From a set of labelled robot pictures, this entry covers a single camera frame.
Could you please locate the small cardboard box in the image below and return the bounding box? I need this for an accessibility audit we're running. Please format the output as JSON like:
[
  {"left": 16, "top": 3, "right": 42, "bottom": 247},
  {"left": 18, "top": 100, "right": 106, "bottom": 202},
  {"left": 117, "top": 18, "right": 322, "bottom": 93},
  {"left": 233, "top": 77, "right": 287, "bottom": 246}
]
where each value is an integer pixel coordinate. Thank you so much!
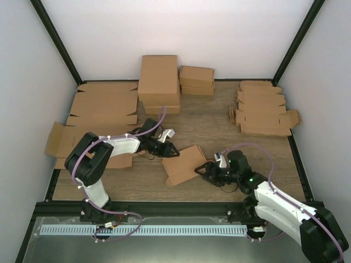
[
  {"left": 179, "top": 66, "right": 214, "bottom": 88},
  {"left": 162, "top": 145, "right": 207, "bottom": 187},
  {"left": 180, "top": 82, "right": 214, "bottom": 96}
]

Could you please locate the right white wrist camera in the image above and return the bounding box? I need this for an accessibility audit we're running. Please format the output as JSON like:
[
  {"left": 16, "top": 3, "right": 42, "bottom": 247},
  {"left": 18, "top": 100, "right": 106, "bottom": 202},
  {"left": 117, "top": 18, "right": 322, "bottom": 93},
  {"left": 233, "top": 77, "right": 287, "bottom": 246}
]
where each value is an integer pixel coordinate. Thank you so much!
[{"left": 214, "top": 152, "right": 227, "bottom": 168}]

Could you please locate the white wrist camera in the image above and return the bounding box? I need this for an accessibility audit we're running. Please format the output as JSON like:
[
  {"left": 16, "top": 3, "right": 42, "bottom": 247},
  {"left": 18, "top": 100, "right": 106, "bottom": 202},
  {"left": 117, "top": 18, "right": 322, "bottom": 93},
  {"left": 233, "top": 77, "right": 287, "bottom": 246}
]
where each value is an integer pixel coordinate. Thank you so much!
[
  {"left": 214, "top": 152, "right": 227, "bottom": 168},
  {"left": 158, "top": 129, "right": 175, "bottom": 143}
]

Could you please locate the light blue cable duct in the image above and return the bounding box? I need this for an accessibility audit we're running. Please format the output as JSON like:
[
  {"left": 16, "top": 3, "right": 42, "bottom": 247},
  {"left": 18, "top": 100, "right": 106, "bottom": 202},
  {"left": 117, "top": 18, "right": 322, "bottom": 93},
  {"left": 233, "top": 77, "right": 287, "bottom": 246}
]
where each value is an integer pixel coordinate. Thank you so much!
[{"left": 39, "top": 225, "right": 247, "bottom": 237}]

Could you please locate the large folded cardboard box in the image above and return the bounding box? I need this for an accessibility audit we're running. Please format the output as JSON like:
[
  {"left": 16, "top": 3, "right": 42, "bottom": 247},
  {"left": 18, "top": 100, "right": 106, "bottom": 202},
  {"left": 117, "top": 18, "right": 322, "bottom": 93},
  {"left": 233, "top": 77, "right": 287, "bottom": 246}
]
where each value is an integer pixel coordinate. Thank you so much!
[{"left": 138, "top": 55, "right": 180, "bottom": 107}]

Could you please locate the large flat cardboard sheet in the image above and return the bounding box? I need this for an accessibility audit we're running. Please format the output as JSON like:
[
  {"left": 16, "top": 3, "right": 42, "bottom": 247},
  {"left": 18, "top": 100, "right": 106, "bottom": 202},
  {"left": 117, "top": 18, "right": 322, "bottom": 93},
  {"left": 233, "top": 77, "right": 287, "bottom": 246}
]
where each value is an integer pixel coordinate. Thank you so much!
[{"left": 45, "top": 82, "right": 138, "bottom": 169}]

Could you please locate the left black frame post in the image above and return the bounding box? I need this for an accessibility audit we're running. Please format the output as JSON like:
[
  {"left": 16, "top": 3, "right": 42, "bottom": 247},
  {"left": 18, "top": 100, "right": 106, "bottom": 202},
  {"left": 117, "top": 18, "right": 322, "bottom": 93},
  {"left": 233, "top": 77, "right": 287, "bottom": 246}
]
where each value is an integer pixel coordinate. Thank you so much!
[{"left": 30, "top": 0, "right": 83, "bottom": 86}]

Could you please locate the small folded cardboard box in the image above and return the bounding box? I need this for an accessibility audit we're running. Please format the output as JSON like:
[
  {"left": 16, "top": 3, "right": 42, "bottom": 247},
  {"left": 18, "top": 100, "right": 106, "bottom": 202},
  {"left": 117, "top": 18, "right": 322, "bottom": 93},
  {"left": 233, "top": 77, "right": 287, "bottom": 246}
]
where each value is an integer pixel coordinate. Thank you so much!
[{"left": 179, "top": 66, "right": 214, "bottom": 88}]

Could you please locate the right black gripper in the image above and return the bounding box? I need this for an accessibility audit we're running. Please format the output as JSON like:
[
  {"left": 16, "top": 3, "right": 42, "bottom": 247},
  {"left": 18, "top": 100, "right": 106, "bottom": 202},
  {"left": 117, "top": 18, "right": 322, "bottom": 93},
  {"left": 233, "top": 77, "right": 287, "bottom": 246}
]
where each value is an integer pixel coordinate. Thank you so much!
[{"left": 195, "top": 162, "right": 240, "bottom": 187}]

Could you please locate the right black frame post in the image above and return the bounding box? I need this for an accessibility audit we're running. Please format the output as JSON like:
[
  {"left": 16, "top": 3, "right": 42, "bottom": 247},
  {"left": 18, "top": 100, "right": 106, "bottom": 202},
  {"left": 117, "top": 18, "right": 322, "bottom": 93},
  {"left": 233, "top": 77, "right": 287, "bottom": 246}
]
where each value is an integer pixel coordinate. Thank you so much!
[{"left": 271, "top": 0, "right": 326, "bottom": 86}]

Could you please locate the purple cable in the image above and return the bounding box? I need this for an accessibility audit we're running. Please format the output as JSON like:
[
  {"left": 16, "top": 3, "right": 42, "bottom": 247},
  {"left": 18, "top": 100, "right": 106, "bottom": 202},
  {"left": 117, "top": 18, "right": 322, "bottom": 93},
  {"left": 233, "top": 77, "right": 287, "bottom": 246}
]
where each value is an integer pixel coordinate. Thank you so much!
[
  {"left": 70, "top": 106, "right": 167, "bottom": 244},
  {"left": 216, "top": 144, "right": 345, "bottom": 261}
]

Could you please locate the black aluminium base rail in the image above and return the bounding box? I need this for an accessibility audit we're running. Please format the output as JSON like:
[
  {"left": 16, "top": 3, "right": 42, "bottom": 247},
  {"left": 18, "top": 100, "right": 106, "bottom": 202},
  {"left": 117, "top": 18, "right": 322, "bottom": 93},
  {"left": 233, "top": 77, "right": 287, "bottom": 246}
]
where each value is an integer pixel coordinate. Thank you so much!
[{"left": 33, "top": 201, "right": 263, "bottom": 225}]

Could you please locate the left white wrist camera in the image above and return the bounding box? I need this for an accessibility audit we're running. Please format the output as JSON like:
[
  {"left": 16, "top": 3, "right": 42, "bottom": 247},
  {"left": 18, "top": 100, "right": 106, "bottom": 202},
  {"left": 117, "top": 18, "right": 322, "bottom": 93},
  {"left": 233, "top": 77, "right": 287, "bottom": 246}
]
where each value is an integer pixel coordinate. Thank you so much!
[{"left": 158, "top": 129, "right": 175, "bottom": 143}]

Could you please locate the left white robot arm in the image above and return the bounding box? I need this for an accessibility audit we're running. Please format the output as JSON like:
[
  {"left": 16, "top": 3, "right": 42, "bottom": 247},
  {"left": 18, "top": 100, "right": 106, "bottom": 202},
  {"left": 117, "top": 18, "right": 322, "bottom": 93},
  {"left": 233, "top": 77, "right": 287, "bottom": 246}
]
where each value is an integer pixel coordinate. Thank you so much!
[{"left": 65, "top": 118, "right": 180, "bottom": 221}]

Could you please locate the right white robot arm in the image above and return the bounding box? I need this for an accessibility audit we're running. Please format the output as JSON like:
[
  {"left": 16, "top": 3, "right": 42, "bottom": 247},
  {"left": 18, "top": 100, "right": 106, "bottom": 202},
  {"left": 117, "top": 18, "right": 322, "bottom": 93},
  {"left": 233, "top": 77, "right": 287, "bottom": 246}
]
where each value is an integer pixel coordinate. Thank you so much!
[{"left": 194, "top": 150, "right": 349, "bottom": 262}]

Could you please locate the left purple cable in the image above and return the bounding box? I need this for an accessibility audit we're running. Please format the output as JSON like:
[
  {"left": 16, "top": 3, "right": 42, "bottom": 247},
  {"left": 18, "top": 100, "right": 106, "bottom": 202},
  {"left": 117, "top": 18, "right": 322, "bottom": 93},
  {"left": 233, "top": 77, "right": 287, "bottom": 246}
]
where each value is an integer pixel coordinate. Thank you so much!
[{"left": 70, "top": 106, "right": 167, "bottom": 244}]

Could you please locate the stack of flat cardboard blanks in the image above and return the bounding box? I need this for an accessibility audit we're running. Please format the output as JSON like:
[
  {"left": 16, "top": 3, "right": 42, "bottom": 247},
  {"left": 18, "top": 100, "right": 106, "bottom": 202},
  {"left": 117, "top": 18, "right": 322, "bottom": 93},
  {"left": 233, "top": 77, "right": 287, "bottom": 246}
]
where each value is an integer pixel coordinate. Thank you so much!
[{"left": 229, "top": 81, "right": 302, "bottom": 136}]

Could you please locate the black frame post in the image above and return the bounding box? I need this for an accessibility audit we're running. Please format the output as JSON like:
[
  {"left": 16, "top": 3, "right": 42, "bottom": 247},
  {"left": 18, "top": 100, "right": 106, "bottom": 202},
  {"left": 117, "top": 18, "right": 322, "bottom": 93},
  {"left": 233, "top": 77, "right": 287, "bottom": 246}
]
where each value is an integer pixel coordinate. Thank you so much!
[
  {"left": 30, "top": 0, "right": 83, "bottom": 86},
  {"left": 271, "top": 0, "right": 326, "bottom": 86}
]

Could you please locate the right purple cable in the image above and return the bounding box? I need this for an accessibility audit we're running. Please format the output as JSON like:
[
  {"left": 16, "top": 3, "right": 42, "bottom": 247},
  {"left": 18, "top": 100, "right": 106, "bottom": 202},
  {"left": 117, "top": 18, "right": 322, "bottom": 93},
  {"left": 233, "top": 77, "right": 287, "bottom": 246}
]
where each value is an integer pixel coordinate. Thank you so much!
[{"left": 216, "top": 144, "right": 345, "bottom": 261}]

